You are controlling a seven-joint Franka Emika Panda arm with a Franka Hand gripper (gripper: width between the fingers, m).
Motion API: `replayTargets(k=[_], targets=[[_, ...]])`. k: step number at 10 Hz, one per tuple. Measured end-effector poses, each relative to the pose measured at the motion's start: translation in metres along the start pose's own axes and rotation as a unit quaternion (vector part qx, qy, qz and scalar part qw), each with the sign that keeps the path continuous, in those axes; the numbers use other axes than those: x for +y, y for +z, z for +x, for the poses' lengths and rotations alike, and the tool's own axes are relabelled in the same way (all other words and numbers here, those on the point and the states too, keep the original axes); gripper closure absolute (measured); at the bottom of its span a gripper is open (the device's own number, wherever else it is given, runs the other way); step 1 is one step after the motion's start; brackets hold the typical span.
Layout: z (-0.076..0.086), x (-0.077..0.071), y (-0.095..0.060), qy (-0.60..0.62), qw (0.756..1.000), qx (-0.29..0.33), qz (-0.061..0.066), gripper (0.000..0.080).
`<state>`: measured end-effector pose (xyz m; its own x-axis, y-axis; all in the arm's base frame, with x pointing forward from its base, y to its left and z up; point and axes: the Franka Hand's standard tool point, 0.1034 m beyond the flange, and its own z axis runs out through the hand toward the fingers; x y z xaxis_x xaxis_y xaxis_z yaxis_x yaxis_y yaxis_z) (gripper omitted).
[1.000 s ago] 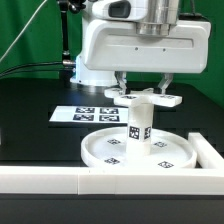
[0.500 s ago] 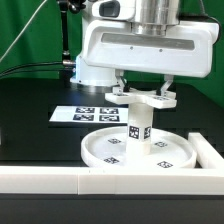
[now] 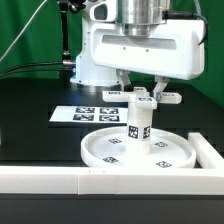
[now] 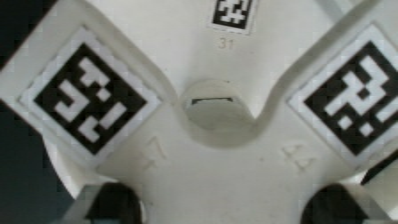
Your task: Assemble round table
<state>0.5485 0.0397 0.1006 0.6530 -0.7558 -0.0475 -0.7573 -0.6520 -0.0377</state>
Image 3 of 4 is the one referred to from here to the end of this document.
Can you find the white cross table base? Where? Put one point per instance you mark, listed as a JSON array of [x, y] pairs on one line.
[[141, 98]]

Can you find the white round table top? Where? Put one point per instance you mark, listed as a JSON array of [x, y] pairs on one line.
[[107, 148]]

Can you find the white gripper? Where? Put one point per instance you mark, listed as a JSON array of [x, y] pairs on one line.
[[147, 37]]

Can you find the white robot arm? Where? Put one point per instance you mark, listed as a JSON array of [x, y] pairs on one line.
[[87, 73]]

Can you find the white obstacle fence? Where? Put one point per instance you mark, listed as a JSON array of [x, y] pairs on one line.
[[207, 179]]

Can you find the black camera stand pole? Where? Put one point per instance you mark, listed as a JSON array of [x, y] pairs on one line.
[[65, 6]]

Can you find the white marker sheet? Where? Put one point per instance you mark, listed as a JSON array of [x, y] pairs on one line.
[[84, 114]]

